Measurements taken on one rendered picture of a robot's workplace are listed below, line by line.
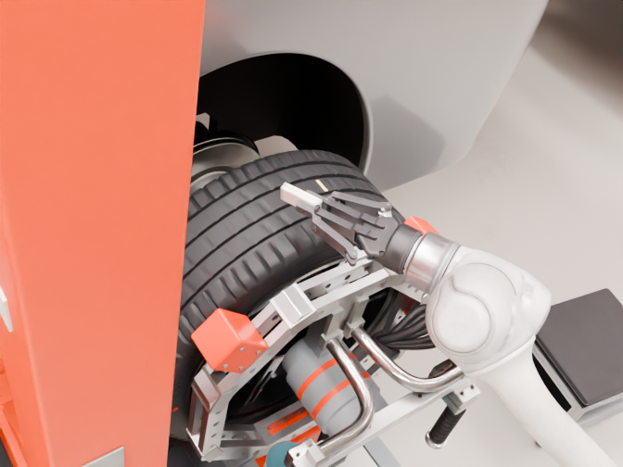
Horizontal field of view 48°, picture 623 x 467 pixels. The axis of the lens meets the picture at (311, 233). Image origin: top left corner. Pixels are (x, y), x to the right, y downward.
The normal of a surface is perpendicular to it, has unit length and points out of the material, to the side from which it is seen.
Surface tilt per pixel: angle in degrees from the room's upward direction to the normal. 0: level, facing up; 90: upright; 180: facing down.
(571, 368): 0
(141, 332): 90
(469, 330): 54
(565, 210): 0
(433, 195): 0
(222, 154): 90
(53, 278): 90
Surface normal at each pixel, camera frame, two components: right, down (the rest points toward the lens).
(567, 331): 0.18, -0.66
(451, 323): -0.42, -0.03
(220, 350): -0.44, -0.25
